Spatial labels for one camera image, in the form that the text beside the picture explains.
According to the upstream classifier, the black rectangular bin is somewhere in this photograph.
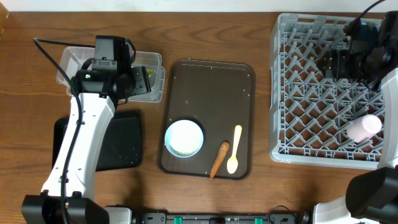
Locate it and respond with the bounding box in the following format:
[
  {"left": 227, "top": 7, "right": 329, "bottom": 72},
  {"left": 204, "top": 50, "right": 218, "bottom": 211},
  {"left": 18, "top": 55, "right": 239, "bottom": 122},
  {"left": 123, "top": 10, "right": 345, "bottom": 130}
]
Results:
[{"left": 52, "top": 110, "right": 143, "bottom": 172}]

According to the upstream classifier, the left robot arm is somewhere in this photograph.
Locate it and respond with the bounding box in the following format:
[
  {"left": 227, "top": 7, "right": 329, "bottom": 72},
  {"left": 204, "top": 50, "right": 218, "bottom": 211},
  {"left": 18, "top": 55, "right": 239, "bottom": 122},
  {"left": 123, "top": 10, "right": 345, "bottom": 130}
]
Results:
[{"left": 22, "top": 35, "right": 151, "bottom": 223}]

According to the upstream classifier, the pink white cup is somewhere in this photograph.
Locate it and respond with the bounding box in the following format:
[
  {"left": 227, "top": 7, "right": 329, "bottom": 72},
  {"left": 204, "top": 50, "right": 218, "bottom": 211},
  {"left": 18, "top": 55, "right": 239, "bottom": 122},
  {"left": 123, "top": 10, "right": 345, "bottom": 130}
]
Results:
[{"left": 346, "top": 114, "right": 382, "bottom": 142}]

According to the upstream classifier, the clear plastic bin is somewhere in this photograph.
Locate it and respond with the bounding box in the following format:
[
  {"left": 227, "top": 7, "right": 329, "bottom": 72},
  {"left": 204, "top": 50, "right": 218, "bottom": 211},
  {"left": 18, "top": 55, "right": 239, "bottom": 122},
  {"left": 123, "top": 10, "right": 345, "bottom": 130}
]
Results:
[{"left": 56, "top": 46, "right": 166, "bottom": 103}]

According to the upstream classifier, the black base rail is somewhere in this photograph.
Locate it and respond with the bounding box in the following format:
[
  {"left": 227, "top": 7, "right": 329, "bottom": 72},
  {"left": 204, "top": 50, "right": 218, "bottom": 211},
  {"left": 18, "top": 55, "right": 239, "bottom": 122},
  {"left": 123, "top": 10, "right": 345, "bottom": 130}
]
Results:
[{"left": 109, "top": 212, "right": 312, "bottom": 224}]

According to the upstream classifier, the green orange snack wrapper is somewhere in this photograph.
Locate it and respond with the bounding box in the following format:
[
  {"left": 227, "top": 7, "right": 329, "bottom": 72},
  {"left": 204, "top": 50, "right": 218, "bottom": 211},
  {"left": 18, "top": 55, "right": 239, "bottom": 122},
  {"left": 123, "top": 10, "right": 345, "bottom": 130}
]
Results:
[{"left": 130, "top": 65, "right": 154, "bottom": 79}]

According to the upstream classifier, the brown serving tray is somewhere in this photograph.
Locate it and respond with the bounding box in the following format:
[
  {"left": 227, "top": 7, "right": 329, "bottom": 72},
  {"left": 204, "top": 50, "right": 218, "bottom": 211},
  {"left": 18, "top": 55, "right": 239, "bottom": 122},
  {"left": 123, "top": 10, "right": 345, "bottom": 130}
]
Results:
[{"left": 157, "top": 60, "right": 256, "bottom": 180}]

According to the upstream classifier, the orange carrot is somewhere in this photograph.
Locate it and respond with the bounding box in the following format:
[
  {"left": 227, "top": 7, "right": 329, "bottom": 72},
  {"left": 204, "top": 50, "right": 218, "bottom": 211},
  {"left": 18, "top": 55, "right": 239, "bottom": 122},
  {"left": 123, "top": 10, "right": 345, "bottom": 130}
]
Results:
[{"left": 210, "top": 141, "right": 229, "bottom": 179}]

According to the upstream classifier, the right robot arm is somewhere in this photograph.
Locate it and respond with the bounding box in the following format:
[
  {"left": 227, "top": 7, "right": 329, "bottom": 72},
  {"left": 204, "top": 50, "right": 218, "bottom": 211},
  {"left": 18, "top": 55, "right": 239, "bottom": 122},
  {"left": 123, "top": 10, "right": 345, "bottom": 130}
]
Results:
[{"left": 312, "top": 11, "right": 397, "bottom": 223}]

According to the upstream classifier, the light blue rice bowl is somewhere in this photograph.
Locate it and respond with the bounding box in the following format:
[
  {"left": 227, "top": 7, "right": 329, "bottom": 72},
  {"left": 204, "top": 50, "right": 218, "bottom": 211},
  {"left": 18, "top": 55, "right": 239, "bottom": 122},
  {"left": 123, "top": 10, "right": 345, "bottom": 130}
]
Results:
[{"left": 164, "top": 119, "right": 204, "bottom": 158}]

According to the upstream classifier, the cream plastic spoon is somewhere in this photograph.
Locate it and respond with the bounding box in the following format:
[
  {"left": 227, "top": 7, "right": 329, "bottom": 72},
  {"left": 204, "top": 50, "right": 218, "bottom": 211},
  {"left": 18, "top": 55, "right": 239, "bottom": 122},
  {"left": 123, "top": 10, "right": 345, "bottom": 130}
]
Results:
[{"left": 227, "top": 125, "right": 243, "bottom": 174}]

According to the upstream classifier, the dark blue plate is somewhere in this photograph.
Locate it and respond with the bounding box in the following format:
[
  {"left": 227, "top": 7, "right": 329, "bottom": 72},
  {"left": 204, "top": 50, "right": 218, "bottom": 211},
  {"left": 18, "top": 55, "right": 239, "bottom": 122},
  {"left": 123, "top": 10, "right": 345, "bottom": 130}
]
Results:
[{"left": 350, "top": 24, "right": 379, "bottom": 42}]

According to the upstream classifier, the grey dishwasher rack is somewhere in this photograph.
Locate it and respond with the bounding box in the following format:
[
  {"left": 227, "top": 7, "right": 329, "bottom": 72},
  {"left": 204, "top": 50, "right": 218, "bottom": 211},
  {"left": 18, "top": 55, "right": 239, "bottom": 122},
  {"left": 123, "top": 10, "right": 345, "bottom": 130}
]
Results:
[{"left": 269, "top": 13, "right": 388, "bottom": 170}]

